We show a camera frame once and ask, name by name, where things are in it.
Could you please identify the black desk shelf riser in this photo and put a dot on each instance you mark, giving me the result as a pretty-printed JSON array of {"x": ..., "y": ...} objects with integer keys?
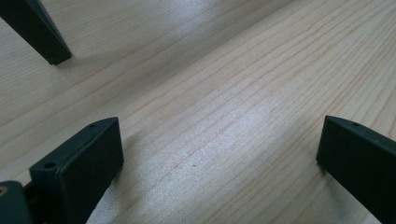
[{"x": 34, "y": 28}]

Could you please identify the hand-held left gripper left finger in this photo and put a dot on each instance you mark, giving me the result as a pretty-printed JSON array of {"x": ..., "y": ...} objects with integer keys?
[{"x": 77, "y": 174}]

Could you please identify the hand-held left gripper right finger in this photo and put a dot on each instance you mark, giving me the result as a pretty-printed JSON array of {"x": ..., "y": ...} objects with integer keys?
[{"x": 361, "y": 168}]

